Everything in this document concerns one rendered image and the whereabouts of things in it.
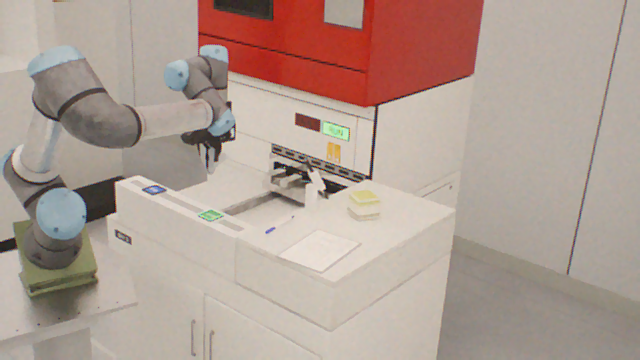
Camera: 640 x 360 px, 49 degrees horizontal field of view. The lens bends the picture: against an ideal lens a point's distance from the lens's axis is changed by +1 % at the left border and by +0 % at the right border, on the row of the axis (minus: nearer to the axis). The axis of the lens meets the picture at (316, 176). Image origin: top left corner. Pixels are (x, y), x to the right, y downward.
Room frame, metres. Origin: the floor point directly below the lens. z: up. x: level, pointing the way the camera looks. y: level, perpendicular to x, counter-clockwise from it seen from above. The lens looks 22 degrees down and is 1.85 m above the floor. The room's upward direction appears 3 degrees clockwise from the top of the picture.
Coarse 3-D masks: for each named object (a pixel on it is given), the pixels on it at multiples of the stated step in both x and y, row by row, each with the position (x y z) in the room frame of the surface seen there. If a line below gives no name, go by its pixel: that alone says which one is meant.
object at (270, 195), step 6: (264, 192) 2.31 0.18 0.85; (270, 192) 2.32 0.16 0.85; (276, 192) 2.34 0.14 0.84; (252, 198) 2.26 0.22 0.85; (258, 198) 2.27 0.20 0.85; (264, 198) 2.29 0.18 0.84; (270, 198) 2.31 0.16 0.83; (276, 198) 2.34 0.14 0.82; (234, 204) 2.20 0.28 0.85; (240, 204) 2.20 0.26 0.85; (246, 204) 2.22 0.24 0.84; (252, 204) 2.24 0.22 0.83; (258, 204) 2.27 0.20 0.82; (222, 210) 2.14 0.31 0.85; (228, 210) 2.15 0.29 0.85; (234, 210) 2.17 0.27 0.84; (240, 210) 2.20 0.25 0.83
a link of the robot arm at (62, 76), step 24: (72, 48) 1.46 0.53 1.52; (48, 72) 1.40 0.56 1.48; (72, 72) 1.41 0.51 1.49; (48, 96) 1.40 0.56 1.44; (72, 96) 1.38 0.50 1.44; (48, 120) 1.47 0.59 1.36; (24, 144) 1.57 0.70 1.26; (48, 144) 1.52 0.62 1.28; (24, 168) 1.58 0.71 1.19; (48, 168) 1.59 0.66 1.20; (24, 192) 1.59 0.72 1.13
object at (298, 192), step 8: (264, 184) 2.35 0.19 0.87; (272, 184) 2.33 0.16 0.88; (280, 184) 2.32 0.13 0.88; (304, 184) 2.34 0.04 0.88; (280, 192) 2.30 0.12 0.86; (288, 192) 2.28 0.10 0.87; (296, 192) 2.26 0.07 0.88; (304, 192) 2.27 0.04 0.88; (320, 192) 2.28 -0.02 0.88; (296, 200) 2.26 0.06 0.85; (304, 200) 2.23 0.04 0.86
